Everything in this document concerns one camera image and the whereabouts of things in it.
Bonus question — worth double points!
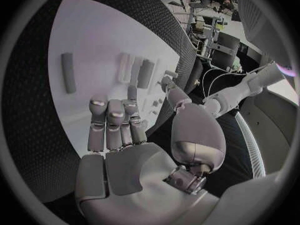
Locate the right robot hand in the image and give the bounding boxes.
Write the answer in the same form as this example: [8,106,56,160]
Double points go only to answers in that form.
[73,70,227,225]

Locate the white task board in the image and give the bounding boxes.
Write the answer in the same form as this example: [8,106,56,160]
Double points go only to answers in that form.
[47,0,182,159]

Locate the grey block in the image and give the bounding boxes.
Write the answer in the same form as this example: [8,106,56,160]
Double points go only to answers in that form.
[136,59,156,90]

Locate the grey long cylinder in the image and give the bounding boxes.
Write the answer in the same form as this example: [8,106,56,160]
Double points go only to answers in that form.
[60,52,77,94]

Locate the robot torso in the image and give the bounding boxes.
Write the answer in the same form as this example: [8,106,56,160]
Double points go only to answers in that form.
[233,86,300,180]

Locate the workshop desk with equipment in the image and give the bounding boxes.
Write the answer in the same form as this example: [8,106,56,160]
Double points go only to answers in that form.
[181,0,243,73]

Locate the white cable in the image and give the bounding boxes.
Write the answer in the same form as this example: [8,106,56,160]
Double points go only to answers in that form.
[208,73,249,99]
[201,68,248,101]

